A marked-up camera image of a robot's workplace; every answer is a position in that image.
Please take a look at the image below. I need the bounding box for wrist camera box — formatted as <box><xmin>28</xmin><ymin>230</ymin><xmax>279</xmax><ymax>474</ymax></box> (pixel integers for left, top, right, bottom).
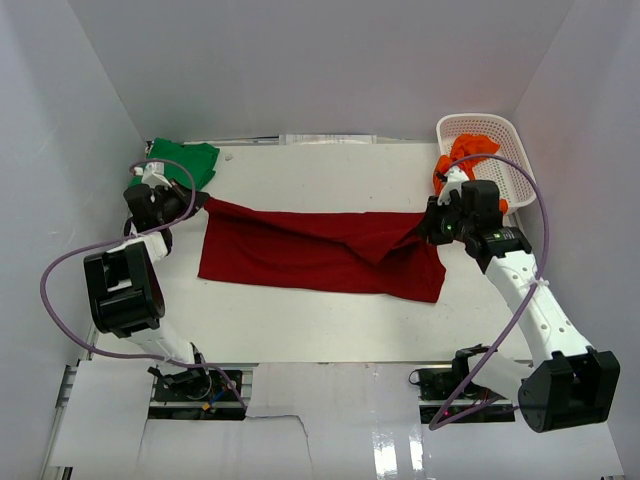
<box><xmin>433</xmin><ymin>166</ymin><xmax>469</xmax><ymax>206</ymax></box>
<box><xmin>132</xmin><ymin>161</ymin><xmax>176</xmax><ymax>195</ymax></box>

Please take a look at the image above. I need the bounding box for green folded t-shirt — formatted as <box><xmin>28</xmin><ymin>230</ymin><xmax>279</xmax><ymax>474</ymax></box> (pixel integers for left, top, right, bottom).
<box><xmin>146</xmin><ymin>138</ymin><xmax>220</xmax><ymax>190</ymax></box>

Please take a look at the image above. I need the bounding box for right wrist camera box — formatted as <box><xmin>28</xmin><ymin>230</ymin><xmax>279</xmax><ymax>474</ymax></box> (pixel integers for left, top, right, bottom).
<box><xmin>433</xmin><ymin>166</ymin><xmax>469</xmax><ymax>206</ymax></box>

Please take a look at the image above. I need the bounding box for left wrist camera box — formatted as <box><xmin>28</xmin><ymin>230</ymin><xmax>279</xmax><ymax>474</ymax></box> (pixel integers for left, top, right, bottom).
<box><xmin>132</xmin><ymin>161</ymin><xmax>176</xmax><ymax>195</ymax></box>

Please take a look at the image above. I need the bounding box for red t-shirt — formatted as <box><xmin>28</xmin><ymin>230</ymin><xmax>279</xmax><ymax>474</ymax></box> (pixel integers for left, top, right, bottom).
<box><xmin>198</xmin><ymin>198</ymin><xmax>446</xmax><ymax>303</ymax></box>

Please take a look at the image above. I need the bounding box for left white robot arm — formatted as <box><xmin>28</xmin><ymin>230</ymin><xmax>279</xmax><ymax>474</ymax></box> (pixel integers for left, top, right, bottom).
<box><xmin>83</xmin><ymin>180</ymin><xmax>212</xmax><ymax>399</ymax></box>

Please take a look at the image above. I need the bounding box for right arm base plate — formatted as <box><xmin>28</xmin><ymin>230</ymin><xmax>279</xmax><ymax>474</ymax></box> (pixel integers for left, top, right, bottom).
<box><xmin>408</xmin><ymin>363</ymin><xmax>521</xmax><ymax>425</ymax></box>

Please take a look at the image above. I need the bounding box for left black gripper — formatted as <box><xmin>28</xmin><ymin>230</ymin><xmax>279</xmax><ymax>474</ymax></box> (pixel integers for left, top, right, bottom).
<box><xmin>154</xmin><ymin>178</ymin><xmax>209</xmax><ymax>225</ymax></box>

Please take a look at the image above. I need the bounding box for orange crumpled t-shirt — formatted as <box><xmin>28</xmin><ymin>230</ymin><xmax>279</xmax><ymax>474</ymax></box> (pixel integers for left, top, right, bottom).
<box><xmin>433</xmin><ymin>134</ymin><xmax>509</xmax><ymax>214</ymax></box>

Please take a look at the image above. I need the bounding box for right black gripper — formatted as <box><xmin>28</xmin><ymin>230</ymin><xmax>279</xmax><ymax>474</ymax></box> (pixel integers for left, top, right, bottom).
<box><xmin>414</xmin><ymin>195</ymin><xmax>473</xmax><ymax>246</ymax></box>

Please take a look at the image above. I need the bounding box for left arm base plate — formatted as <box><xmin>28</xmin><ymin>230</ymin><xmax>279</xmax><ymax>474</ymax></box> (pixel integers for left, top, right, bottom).
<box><xmin>148</xmin><ymin>369</ymin><xmax>246</xmax><ymax>421</ymax></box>

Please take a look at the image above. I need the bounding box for white paper sheet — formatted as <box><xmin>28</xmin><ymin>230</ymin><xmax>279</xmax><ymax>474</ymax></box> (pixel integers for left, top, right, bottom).
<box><xmin>279</xmin><ymin>134</ymin><xmax>377</xmax><ymax>145</ymax></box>

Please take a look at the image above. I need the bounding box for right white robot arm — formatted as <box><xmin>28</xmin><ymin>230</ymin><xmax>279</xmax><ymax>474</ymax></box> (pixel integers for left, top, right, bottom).
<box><xmin>416</xmin><ymin>180</ymin><xmax>620</xmax><ymax>433</ymax></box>

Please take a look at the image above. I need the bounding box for white perforated plastic basket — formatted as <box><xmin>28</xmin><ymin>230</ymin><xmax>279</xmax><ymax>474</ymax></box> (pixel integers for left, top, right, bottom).
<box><xmin>436</xmin><ymin>113</ymin><xmax>536</xmax><ymax>215</ymax></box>

